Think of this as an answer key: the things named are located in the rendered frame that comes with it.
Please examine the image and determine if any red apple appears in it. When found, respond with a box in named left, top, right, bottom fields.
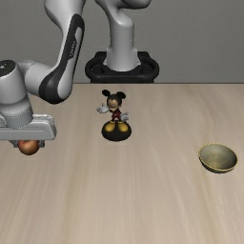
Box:
left=17, top=139, right=40, bottom=156

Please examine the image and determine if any olive green bowl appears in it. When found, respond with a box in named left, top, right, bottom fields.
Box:
left=197, top=143, right=238, bottom=174

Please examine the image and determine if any small toy figure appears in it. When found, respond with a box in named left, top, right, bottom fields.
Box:
left=96, top=89, right=132, bottom=142

